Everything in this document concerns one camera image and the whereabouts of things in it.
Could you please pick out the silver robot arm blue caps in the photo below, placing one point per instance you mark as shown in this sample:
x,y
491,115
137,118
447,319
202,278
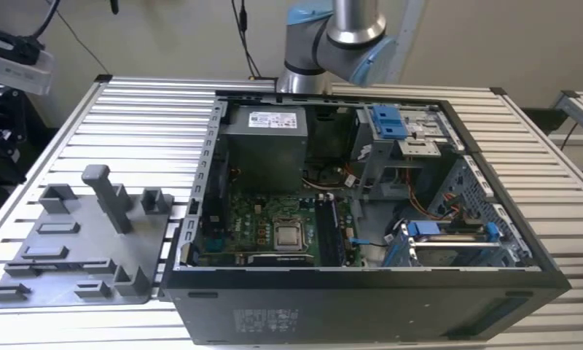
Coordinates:
x,y
350,33

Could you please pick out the small black hanging object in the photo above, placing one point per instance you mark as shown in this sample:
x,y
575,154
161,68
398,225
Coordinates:
x,y
113,6

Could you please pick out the grey parts rack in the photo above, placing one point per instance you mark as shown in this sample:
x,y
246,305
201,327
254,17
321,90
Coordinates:
x,y
101,244

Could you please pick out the black case fan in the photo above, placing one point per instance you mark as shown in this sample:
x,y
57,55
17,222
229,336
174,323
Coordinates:
x,y
218,204

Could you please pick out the grey power supply unit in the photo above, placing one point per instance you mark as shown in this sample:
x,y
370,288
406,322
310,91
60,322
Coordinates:
x,y
262,160

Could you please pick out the green motherboard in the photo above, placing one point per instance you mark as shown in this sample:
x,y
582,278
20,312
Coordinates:
x,y
253,215

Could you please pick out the metal CPU socket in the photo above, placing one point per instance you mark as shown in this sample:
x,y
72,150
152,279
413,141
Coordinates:
x,y
288,221

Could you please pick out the silver CPU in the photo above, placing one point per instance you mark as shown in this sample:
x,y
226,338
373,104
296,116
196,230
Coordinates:
x,y
288,238

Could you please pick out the black graphics card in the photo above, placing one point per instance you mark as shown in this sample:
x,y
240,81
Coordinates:
x,y
281,259

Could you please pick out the grey metal drive cage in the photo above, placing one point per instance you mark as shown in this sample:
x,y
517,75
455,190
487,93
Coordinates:
x,y
420,147

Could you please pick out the black PC case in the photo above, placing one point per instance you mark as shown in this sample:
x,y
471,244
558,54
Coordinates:
x,y
369,310

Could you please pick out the hard disk with blue carrier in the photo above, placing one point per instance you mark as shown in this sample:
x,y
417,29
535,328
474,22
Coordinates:
x,y
425,229

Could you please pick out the small aluminium slat table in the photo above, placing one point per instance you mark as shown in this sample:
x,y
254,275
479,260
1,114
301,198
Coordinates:
x,y
581,109

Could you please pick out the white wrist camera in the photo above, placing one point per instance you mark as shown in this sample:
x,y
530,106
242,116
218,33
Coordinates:
x,y
24,73

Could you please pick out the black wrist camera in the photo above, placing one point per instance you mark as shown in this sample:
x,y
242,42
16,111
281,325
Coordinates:
x,y
15,40

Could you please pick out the blue plastic drive bracket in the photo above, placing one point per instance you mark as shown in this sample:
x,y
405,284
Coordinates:
x,y
388,122

